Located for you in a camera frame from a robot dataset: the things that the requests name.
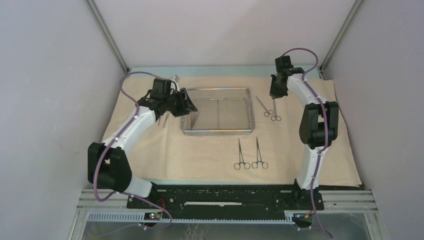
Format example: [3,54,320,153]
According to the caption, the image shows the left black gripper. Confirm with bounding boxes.
[163,88,198,118]

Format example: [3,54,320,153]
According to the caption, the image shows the small steel scissors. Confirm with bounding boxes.
[255,96,274,117]

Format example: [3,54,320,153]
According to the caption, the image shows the metal mesh instrument tray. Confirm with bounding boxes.
[180,87,256,136]

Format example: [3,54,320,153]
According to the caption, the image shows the beige wrapping cloth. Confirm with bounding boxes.
[103,76,362,187]

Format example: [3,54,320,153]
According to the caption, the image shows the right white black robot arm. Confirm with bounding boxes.
[269,54,339,209]

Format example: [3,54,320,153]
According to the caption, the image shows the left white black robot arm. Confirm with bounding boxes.
[87,75,198,208]

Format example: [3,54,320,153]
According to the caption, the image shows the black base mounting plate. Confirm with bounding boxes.
[126,184,325,221]

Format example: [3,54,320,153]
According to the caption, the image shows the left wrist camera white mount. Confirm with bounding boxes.
[169,74,180,92]

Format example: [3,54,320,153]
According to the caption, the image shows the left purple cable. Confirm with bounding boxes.
[89,71,173,238]

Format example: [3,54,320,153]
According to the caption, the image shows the aluminium frame rail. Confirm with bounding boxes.
[77,189,378,224]

